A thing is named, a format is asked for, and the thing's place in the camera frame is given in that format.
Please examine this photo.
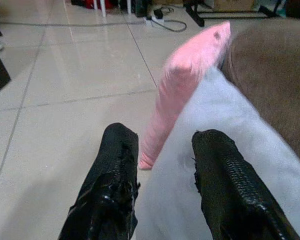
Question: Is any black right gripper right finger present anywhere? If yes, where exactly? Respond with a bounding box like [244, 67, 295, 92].
[191, 129, 300, 240]

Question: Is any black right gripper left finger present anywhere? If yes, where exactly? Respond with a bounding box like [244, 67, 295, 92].
[57, 122, 141, 240]

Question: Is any white pillow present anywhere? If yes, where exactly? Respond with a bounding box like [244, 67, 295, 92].
[135, 66, 300, 240]

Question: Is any brown sofa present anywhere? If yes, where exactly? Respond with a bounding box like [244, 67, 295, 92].
[221, 18, 300, 171]

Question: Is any pink pillow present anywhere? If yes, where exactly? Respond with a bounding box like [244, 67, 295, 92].
[138, 20, 231, 171]

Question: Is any white power strip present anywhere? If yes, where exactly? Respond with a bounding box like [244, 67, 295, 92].
[145, 14, 165, 28]

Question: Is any white furniture leg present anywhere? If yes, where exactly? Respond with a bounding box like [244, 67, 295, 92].
[97, 0, 107, 18]

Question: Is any cardboard box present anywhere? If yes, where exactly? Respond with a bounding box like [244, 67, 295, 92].
[212, 0, 256, 12]

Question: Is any grey floor cable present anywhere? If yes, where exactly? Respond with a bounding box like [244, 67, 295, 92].
[0, 17, 187, 33]

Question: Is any black metal stand frame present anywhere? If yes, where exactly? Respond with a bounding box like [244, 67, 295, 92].
[183, 0, 282, 28]

